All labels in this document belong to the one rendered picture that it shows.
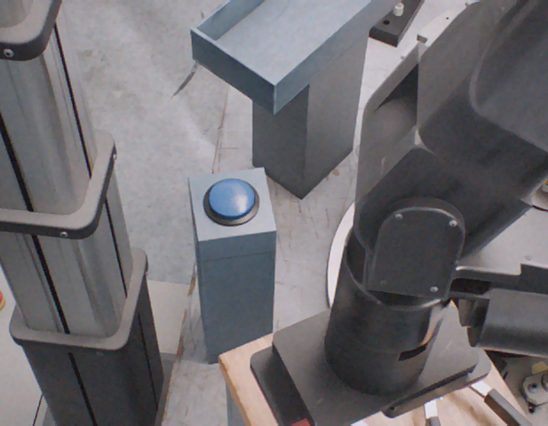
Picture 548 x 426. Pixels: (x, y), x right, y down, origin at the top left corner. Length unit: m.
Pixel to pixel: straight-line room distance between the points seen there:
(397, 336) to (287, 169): 0.70
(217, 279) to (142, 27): 1.60
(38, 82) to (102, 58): 1.55
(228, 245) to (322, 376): 0.34
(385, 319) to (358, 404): 0.09
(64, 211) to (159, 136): 1.24
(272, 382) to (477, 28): 0.26
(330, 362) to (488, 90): 0.23
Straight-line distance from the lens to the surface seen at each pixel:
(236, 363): 0.77
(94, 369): 1.30
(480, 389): 0.75
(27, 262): 1.11
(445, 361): 0.56
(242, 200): 0.87
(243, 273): 0.92
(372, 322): 0.47
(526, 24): 0.36
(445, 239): 0.41
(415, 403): 0.57
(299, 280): 1.13
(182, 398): 1.07
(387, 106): 0.43
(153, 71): 2.37
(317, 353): 0.56
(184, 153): 2.21
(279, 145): 1.14
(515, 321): 0.47
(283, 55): 1.00
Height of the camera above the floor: 1.76
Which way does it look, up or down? 56 degrees down
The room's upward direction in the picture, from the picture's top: 2 degrees clockwise
